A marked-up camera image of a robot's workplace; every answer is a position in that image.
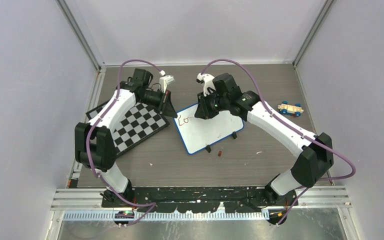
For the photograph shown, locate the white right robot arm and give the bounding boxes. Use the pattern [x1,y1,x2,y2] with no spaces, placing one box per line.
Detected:
[194,73,334,205]

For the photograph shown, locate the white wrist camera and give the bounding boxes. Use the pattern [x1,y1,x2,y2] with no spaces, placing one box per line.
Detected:
[196,73,216,97]
[158,70,175,94]

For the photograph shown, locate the white slotted cable duct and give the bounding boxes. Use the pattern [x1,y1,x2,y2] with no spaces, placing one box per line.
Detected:
[62,209,270,222]

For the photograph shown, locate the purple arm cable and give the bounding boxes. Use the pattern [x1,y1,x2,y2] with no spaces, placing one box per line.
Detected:
[199,59,357,227]
[85,59,165,227]

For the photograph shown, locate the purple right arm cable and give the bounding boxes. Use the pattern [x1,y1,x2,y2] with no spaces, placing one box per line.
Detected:
[199,59,357,227]

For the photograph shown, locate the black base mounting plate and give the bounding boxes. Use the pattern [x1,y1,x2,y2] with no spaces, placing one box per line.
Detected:
[101,186,299,214]

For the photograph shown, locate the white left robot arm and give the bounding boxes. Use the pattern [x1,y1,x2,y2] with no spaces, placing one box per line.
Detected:
[74,68,177,207]

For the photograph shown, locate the wooden toy car blue wheels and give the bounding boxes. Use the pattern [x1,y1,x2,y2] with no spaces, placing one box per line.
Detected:
[277,101,304,117]

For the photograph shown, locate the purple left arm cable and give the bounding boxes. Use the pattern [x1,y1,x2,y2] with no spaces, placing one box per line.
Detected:
[85,59,165,227]

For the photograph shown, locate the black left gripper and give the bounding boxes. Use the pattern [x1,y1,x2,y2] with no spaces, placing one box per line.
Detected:
[139,88,178,118]

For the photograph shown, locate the aluminium frame rail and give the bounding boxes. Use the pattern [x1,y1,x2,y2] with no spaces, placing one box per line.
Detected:
[55,0,102,72]

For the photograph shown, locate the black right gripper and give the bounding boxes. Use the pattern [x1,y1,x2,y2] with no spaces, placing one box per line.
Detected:
[195,88,229,120]

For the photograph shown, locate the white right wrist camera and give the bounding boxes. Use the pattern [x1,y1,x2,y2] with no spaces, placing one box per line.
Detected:
[196,73,216,97]

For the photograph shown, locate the blue framed whiteboard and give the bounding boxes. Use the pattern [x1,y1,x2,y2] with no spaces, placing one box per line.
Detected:
[173,103,245,155]

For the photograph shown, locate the black white chessboard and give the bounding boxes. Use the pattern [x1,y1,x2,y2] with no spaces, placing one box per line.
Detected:
[85,100,171,158]

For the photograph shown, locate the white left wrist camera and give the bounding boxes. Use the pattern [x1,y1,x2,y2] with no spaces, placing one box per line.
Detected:
[158,70,175,94]

